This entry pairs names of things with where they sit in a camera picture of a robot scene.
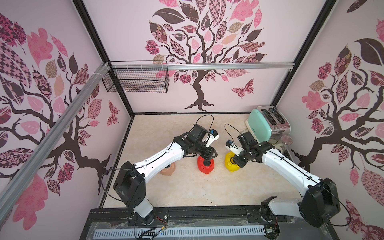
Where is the peach piggy bank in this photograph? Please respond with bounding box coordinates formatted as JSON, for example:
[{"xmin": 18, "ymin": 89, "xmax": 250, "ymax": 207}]
[{"xmin": 160, "ymin": 163, "xmax": 176, "ymax": 176}]

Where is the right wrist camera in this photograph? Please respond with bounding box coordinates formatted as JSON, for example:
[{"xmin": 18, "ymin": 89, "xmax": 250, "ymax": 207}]
[{"xmin": 226, "ymin": 132, "xmax": 258, "ymax": 156}]

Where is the yellow piggy bank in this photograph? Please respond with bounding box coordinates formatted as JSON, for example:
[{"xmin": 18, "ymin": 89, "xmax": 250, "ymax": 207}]
[{"xmin": 225, "ymin": 152, "xmax": 240, "ymax": 173}]

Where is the black wire basket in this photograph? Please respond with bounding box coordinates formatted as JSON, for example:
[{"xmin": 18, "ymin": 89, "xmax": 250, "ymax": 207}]
[{"xmin": 103, "ymin": 60, "xmax": 170, "ymax": 93}]

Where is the white slotted cable duct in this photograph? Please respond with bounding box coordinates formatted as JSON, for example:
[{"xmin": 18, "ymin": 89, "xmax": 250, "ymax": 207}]
[{"xmin": 91, "ymin": 226, "xmax": 266, "ymax": 240}]

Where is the mint green toaster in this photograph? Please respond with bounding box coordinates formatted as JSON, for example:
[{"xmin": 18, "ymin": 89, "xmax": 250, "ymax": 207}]
[{"xmin": 246, "ymin": 106, "xmax": 291, "ymax": 145}]

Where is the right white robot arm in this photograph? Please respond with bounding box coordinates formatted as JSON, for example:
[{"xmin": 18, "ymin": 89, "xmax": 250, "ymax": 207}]
[{"xmin": 226, "ymin": 140, "xmax": 341, "ymax": 228}]

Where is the aluminium rail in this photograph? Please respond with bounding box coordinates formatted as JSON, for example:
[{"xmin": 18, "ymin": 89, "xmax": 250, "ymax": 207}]
[
  {"xmin": 168, "ymin": 62, "xmax": 295, "ymax": 71},
  {"xmin": 1, "ymin": 63, "xmax": 110, "ymax": 222}
]

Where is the glass spice jar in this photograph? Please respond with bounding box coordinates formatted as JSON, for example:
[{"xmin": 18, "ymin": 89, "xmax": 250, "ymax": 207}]
[{"xmin": 275, "ymin": 135, "xmax": 293, "ymax": 153}]

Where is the red piggy bank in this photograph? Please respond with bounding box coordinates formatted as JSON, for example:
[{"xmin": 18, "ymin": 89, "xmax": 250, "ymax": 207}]
[{"xmin": 197, "ymin": 156, "xmax": 215, "ymax": 175}]

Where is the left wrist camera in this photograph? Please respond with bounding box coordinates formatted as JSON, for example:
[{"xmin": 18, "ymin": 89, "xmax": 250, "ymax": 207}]
[{"xmin": 191, "ymin": 125, "xmax": 219, "ymax": 147}]

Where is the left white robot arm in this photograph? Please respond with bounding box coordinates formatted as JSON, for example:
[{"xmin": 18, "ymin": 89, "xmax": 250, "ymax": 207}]
[{"xmin": 113, "ymin": 134, "xmax": 219, "ymax": 220}]

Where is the aluminium rail left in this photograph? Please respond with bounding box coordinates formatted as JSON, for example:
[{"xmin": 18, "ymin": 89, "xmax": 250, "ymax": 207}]
[{"xmin": 1, "ymin": 63, "xmax": 110, "ymax": 222}]

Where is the aluminium rail back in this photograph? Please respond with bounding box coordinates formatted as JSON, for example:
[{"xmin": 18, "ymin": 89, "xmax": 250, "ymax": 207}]
[{"xmin": 168, "ymin": 62, "xmax": 295, "ymax": 71}]

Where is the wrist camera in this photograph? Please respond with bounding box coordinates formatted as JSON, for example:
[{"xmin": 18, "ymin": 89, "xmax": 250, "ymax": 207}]
[
  {"xmin": 191, "ymin": 125, "xmax": 219, "ymax": 147},
  {"xmin": 226, "ymin": 132, "xmax": 258, "ymax": 156}
]

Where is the black base frame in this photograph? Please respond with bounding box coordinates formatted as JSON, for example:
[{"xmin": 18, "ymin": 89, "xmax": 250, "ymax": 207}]
[{"xmin": 80, "ymin": 205, "xmax": 339, "ymax": 240}]

